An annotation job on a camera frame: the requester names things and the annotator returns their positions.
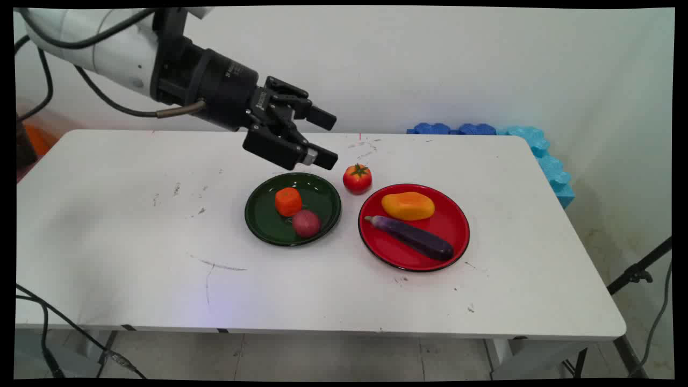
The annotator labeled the red plate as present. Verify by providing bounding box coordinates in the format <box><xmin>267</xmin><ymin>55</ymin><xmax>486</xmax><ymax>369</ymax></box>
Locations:
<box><xmin>358</xmin><ymin>183</ymin><xmax>471</xmax><ymax>273</ymax></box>

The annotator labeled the reddish purple round potato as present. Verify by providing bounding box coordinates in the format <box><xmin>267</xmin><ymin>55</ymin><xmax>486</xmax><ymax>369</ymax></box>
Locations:
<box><xmin>292</xmin><ymin>209</ymin><xmax>322</xmax><ymax>238</ymax></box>

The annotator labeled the dark table leg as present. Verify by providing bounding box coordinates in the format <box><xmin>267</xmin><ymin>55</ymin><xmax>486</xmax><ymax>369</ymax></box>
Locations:
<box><xmin>96</xmin><ymin>330</ymin><xmax>120</xmax><ymax>378</ymax></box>

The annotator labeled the purple toy eggplant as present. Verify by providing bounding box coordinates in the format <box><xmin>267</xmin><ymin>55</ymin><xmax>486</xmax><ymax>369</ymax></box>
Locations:
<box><xmin>364</xmin><ymin>215</ymin><xmax>455</xmax><ymax>262</ymax></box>

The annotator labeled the black tripod stand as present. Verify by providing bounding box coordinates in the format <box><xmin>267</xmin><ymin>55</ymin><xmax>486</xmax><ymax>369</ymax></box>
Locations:
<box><xmin>606</xmin><ymin>236</ymin><xmax>673</xmax><ymax>379</ymax></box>

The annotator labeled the dark blue foam mat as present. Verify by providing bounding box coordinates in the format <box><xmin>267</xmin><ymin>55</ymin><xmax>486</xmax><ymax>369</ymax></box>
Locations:
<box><xmin>406</xmin><ymin>122</ymin><xmax>497</xmax><ymax>135</ymax></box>

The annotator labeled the dark green plate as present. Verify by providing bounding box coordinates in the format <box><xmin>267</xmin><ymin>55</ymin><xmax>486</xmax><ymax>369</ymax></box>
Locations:
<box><xmin>244</xmin><ymin>172</ymin><xmax>342</xmax><ymax>247</ymax></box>

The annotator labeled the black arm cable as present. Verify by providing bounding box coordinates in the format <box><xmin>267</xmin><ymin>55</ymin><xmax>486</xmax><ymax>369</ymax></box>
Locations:
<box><xmin>15</xmin><ymin>8</ymin><xmax>207</xmax><ymax>120</ymax></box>

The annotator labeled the white table leg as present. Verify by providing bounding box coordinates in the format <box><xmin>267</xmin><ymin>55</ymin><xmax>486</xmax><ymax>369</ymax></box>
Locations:
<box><xmin>483</xmin><ymin>337</ymin><xmax>591</xmax><ymax>380</ymax></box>

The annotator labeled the light blue foam mat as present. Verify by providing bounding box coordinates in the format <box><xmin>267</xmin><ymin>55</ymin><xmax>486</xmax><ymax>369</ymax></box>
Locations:
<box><xmin>494</xmin><ymin>125</ymin><xmax>576</xmax><ymax>210</ymax></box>

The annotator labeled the grey hanging cable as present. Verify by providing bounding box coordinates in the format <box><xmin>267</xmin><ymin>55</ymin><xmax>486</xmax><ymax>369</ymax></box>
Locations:
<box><xmin>628</xmin><ymin>261</ymin><xmax>673</xmax><ymax>378</ymax></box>

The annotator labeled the black cable with connector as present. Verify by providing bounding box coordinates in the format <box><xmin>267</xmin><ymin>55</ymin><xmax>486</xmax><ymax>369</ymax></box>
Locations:
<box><xmin>15</xmin><ymin>283</ymin><xmax>147</xmax><ymax>380</ymax></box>

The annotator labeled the yellow orange toy mango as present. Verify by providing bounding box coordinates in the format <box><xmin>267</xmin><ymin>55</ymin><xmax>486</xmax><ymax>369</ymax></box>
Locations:
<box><xmin>381</xmin><ymin>191</ymin><xmax>436</xmax><ymax>221</ymax></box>

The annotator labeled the orange object in bag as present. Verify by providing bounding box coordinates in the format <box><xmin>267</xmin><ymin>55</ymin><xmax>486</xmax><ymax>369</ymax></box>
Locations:
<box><xmin>23</xmin><ymin>123</ymin><xmax>59</xmax><ymax>157</ymax></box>

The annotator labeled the red toy tomato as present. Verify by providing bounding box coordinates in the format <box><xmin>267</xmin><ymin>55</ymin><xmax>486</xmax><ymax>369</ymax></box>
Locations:
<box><xmin>343</xmin><ymin>163</ymin><xmax>373</xmax><ymax>195</ymax></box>

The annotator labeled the orange carrot chunk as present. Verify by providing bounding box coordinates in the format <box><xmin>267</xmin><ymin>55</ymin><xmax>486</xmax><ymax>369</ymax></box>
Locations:
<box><xmin>275</xmin><ymin>187</ymin><xmax>303</xmax><ymax>218</ymax></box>

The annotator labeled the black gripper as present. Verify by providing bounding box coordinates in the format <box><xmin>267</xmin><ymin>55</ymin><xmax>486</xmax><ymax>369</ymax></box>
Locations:
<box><xmin>200</xmin><ymin>47</ymin><xmax>340</xmax><ymax>172</ymax></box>

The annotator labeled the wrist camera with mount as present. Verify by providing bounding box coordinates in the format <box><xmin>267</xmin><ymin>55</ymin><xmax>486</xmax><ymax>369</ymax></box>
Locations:
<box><xmin>150</xmin><ymin>8</ymin><xmax>205</xmax><ymax>106</ymax></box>

